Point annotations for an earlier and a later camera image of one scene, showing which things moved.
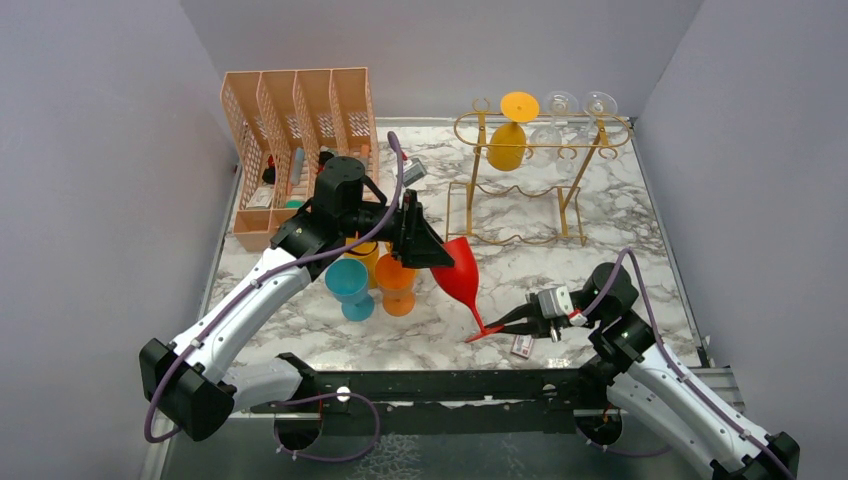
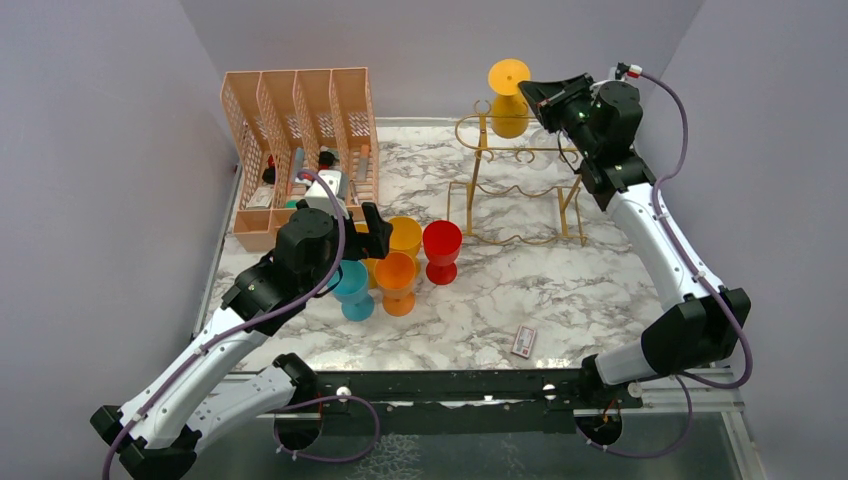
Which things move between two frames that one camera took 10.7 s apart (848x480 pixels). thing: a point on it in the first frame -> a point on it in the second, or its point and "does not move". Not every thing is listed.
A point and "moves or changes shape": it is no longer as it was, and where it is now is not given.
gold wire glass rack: x=525 y=177 does not move
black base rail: x=347 y=407 does not move
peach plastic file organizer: x=283 y=126 does not move
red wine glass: x=463 y=279 moves or changes shape
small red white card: x=522 y=345 does not move
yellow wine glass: x=517 y=107 -> x=510 y=108
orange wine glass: x=396 y=285 does not move
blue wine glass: x=347 y=280 does not move
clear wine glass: x=556 y=103 does not move
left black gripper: x=417 y=244 -> x=373 y=244
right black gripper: x=535 y=323 -> x=548 y=98
